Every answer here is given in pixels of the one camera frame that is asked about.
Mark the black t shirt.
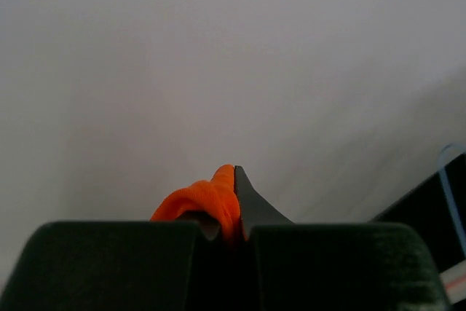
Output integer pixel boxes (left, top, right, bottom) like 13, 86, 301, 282
373, 173, 465, 272

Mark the orange t shirt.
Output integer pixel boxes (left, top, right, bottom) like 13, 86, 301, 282
151, 164, 242, 244

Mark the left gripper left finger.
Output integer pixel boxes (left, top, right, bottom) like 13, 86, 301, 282
1, 213, 221, 310

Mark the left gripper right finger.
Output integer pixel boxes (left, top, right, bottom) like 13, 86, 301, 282
234, 166, 451, 310

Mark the light blue wire hanger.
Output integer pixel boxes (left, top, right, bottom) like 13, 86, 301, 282
437, 143, 465, 254

